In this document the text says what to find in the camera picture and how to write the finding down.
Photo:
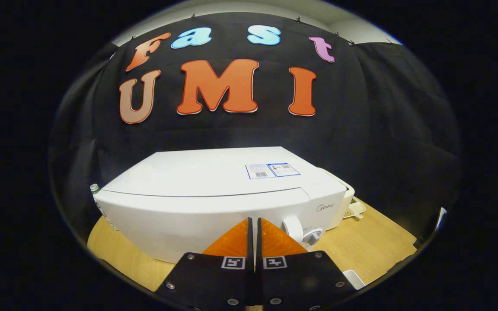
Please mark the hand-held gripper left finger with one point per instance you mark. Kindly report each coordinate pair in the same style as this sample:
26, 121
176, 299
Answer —
214, 285

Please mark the white microwave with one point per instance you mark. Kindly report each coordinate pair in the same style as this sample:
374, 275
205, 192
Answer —
210, 172

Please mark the small green label bottle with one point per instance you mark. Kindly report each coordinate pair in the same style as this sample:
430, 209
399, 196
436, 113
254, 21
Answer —
95, 188

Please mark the white flat board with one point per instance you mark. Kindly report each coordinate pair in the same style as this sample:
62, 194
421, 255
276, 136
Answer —
441, 218

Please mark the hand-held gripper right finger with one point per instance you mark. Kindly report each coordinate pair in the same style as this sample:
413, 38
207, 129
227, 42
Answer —
301, 283

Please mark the white box appliance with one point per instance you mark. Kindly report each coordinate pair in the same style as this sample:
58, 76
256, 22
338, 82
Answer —
346, 203

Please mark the small white rectangular dish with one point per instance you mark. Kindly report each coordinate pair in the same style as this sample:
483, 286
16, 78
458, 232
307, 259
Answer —
355, 278

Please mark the small cream saucer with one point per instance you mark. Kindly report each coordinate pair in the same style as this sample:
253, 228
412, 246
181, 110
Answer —
357, 209

